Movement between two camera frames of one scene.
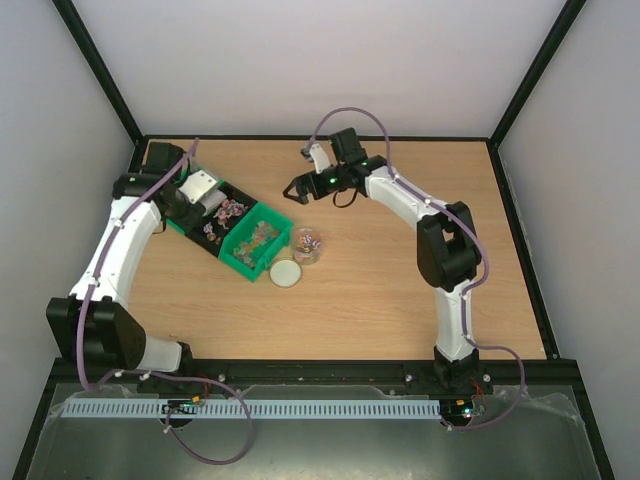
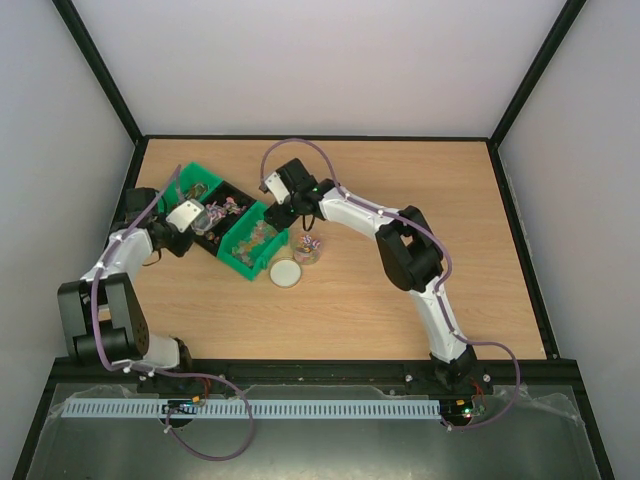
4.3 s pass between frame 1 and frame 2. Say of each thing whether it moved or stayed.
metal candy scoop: moved
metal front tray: stayed
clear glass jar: stayed
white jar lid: stayed
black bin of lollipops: stayed
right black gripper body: moved
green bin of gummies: stayed
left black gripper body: moved
